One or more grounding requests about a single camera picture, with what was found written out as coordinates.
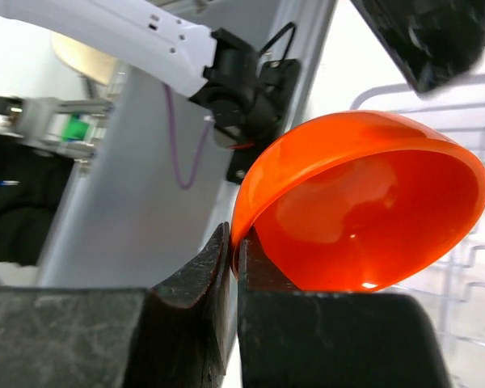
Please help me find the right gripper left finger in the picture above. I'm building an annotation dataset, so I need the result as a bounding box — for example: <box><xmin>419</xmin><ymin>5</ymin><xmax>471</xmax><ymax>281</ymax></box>
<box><xmin>0</xmin><ymin>223</ymin><xmax>231</xmax><ymax>387</ymax></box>

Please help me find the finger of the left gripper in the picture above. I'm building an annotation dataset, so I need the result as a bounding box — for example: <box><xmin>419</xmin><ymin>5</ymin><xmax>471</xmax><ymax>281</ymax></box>
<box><xmin>352</xmin><ymin>0</ymin><xmax>485</xmax><ymax>95</ymax></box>

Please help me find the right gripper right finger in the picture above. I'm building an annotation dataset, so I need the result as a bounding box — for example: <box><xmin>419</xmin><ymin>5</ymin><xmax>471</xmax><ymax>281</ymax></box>
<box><xmin>238</xmin><ymin>230</ymin><xmax>452</xmax><ymax>388</ymax></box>

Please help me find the orange bowl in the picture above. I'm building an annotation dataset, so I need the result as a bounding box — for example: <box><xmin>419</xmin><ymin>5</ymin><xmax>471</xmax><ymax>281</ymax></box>
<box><xmin>231</xmin><ymin>110</ymin><xmax>485</xmax><ymax>293</ymax></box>

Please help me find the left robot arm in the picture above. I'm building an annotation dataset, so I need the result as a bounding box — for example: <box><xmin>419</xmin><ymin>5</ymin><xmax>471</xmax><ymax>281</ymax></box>
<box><xmin>0</xmin><ymin>1</ymin><xmax>485</xmax><ymax>143</ymax></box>

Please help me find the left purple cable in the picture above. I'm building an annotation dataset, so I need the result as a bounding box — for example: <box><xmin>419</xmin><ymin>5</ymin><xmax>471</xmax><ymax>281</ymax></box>
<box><xmin>161</xmin><ymin>82</ymin><xmax>215</xmax><ymax>191</ymax></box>

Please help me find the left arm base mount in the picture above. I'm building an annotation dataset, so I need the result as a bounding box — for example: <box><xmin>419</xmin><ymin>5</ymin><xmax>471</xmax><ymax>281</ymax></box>
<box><xmin>226</xmin><ymin>59</ymin><xmax>302</xmax><ymax>184</ymax></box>

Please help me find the wire dish rack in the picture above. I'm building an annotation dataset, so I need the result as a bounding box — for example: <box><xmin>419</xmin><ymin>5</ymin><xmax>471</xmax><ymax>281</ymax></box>
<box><xmin>347</xmin><ymin>72</ymin><xmax>485</xmax><ymax>388</ymax></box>

